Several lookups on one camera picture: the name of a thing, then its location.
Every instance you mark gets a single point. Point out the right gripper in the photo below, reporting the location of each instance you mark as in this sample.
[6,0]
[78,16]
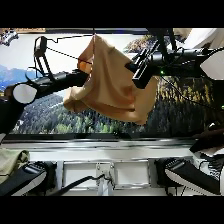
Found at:
[144,70]

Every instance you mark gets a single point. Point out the tan long-sleeved shirt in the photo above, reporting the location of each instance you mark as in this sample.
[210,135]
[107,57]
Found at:
[110,83]

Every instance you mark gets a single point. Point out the black clothes hanger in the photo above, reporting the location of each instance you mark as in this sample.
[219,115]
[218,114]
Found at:
[94,32]

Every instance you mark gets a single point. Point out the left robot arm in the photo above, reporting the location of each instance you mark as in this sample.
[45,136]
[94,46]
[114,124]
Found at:
[50,83]

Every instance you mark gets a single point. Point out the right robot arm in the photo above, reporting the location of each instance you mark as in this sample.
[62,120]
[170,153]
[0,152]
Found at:
[186,63]

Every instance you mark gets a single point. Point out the white garment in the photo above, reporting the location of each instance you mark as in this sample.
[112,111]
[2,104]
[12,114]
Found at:
[206,37]

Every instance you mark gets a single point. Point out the dark brown garment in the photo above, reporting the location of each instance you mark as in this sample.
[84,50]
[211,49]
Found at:
[210,138]

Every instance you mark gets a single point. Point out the green garment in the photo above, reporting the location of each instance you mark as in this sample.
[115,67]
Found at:
[11,161]

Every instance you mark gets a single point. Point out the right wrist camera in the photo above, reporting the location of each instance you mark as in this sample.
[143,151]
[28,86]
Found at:
[162,40]

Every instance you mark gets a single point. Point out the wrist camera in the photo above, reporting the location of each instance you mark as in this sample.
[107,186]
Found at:
[162,40]
[40,46]

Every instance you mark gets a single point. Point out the silver frame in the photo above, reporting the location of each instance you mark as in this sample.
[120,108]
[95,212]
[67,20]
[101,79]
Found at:
[126,156]

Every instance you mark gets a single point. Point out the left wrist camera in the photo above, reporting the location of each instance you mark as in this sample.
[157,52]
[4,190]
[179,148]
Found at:
[40,46]

